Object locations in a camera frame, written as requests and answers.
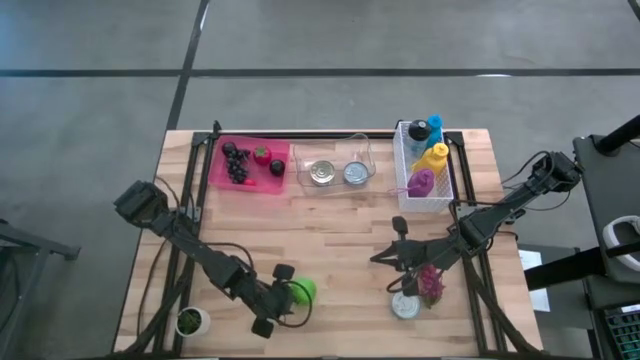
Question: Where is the clear bottle black lid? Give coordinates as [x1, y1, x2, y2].
[407, 118, 434, 156]

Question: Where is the pink plastic bin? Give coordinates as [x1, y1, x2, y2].
[207, 134, 293, 196]

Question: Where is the white rounded object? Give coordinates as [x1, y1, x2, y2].
[601, 214, 640, 259]

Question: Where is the black grape bunch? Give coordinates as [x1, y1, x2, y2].
[221, 141, 252, 185]

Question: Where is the tuna can gold lid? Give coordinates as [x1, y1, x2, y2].
[308, 159, 337, 188]

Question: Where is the brown cable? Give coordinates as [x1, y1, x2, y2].
[135, 237, 170, 337]

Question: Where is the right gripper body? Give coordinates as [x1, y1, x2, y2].
[398, 236, 464, 274]

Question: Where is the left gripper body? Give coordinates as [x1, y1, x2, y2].
[233, 276, 295, 322]

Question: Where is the grey side table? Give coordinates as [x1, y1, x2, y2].
[0, 218, 82, 360]

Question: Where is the red strawberry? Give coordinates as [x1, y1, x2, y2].
[252, 145, 274, 167]

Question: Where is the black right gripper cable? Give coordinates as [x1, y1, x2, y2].
[387, 198, 506, 296]

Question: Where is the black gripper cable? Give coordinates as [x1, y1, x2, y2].
[387, 198, 506, 296]
[199, 242, 314, 329]

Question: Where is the white perforated bin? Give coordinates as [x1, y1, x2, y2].
[392, 119, 454, 214]

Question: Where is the purple plastic water bottle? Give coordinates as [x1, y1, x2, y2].
[389, 168, 436, 199]

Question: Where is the black aluminium table frame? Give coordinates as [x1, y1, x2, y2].
[112, 119, 549, 359]

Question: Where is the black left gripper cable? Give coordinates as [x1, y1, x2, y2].
[199, 242, 314, 329]

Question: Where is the white paper sheet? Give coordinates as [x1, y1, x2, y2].
[517, 248, 552, 314]

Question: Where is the green apple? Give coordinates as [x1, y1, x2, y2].
[289, 277, 318, 307]

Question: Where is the black keyboard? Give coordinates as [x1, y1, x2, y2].
[602, 303, 640, 360]

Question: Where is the clear plastic bin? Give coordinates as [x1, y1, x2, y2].
[292, 132, 377, 196]

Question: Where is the small plant white pot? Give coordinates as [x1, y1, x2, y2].
[175, 306, 212, 338]

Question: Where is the black pole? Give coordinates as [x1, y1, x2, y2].
[594, 113, 640, 157]

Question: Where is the tuna can silver lid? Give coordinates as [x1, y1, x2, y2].
[390, 290, 422, 321]
[342, 160, 371, 187]

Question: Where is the purple grape bunch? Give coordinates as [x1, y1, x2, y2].
[418, 264, 446, 309]

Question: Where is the black cart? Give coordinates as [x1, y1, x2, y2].
[572, 133, 640, 360]

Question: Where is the yellow plastic bottle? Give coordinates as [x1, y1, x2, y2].
[410, 142, 450, 175]

